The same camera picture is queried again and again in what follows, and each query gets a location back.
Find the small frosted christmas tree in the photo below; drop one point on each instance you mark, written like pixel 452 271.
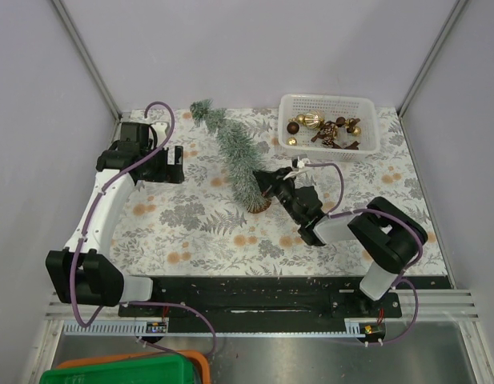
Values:
pixel 238 151

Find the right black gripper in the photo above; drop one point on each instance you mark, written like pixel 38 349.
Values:
pixel 269 182

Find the green plastic bin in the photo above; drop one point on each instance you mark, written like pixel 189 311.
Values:
pixel 161 369

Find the white plastic basket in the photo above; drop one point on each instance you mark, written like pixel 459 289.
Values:
pixel 344 112

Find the small gold bell ornament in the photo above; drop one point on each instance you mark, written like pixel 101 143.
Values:
pixel 356 131

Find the large gold striped bauble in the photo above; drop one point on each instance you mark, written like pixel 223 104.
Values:
pixel 313 121

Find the dark brown bauble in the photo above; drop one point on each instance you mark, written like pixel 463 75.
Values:
pixel 292 127

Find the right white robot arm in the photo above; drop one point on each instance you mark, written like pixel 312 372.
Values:
pixel 393 240

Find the floral patterned mat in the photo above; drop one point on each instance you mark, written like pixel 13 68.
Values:
pixel 219 222

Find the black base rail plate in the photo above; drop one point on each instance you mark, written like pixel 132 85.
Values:
pixel 262 305

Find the white slotted cable duct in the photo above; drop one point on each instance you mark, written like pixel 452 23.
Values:
pixel 137 328

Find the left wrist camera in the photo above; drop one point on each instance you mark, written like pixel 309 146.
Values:
pixel 158 132

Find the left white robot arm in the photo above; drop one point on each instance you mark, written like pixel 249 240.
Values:
pixel 82 270

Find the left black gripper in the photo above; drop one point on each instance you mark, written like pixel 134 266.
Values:
pixel 169 173

